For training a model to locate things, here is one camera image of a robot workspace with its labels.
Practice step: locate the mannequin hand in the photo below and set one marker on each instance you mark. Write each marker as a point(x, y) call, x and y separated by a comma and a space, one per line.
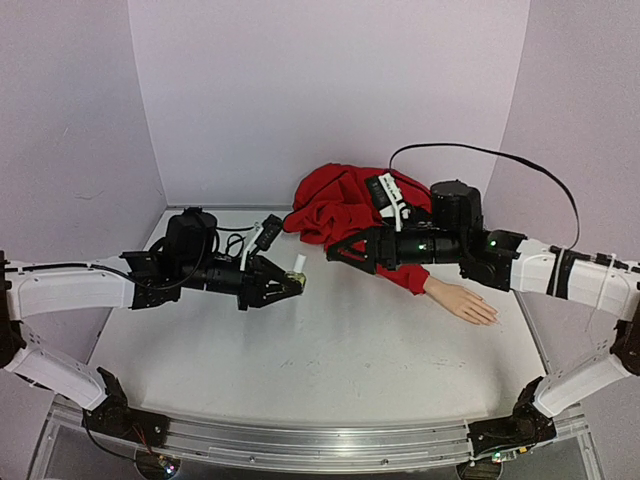
point(461, 302)

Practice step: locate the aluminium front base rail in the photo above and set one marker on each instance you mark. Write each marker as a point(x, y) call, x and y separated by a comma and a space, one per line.
point(74, 445)

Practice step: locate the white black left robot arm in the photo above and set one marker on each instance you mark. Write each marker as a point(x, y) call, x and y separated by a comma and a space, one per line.
point(131, 281)

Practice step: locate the white nail polish cap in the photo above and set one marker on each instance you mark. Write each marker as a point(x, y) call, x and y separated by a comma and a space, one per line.
point(299, 263)

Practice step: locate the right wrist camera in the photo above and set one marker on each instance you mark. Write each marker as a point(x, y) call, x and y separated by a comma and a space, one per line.
point(447, 205)

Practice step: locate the clear nail polish bottle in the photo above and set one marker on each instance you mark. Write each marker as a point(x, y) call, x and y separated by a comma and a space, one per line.
point(297, 278)

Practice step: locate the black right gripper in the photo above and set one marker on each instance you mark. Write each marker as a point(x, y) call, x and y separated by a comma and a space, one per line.
point(381, 248)

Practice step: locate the red black sports jacket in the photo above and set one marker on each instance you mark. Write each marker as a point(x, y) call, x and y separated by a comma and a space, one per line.
point(332, 203)

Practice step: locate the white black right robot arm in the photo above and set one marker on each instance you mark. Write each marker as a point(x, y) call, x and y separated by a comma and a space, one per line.
point(593, 285)

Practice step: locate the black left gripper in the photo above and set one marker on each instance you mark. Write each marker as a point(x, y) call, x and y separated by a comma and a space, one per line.
point(260, 273)

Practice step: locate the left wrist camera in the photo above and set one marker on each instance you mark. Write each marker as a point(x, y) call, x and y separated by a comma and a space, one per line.
point(192, 239)

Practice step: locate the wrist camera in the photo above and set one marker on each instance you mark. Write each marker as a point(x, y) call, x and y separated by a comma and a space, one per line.
point(192, 239)
point(447, 205)

